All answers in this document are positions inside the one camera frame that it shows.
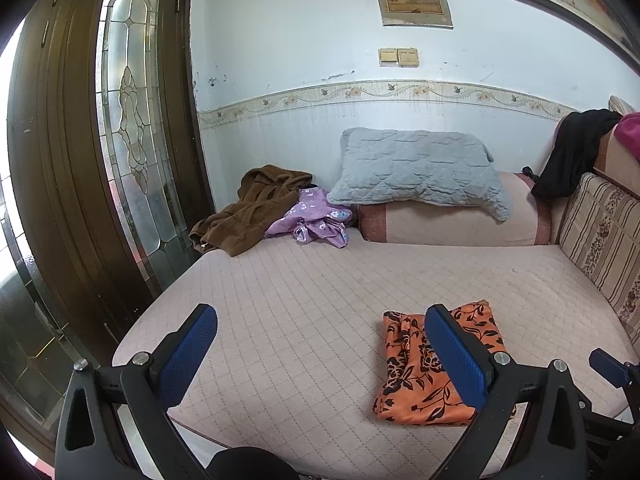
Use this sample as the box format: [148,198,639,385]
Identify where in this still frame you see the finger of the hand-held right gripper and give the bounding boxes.
[582,407,640,461]
[589,347,640,390]

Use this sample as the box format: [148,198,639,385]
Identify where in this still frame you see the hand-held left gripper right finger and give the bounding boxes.
[424,302,593,480]

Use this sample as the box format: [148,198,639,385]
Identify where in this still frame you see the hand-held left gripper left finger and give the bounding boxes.
[54,302,219,480]

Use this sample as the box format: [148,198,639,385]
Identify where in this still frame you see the orange floral blouse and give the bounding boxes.
[372,300,507,427]

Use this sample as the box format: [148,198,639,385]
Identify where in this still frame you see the striped floral back cushion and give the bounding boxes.
[557,172,640,333]

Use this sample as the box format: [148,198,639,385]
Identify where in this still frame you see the beige bolster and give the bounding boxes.
[357,171,551,247]

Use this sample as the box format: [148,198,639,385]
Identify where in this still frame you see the beige quilted sofa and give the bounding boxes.
[112,115,640,461]

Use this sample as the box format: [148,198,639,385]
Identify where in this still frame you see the brown garment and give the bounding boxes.
[189,164,313,257]

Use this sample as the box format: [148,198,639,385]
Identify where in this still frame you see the purple floral garment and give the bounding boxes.
[264,186,353,248]

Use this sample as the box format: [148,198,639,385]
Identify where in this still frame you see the grey quilted pillow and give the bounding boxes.
[326,127,513,222]

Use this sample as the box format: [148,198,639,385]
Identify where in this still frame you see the black garment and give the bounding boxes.
[530,109,623,200]

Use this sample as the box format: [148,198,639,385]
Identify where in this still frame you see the magenta garment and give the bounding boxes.
[614,112,640,153]

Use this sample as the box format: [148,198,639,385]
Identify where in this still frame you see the wooden door with stained glass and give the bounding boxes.
[0,0,216,456]

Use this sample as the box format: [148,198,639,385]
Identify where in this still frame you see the beige cushion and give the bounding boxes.
[607,95,638,116]

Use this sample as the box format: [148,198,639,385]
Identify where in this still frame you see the small framed picture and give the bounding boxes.
[374,0,453,28]

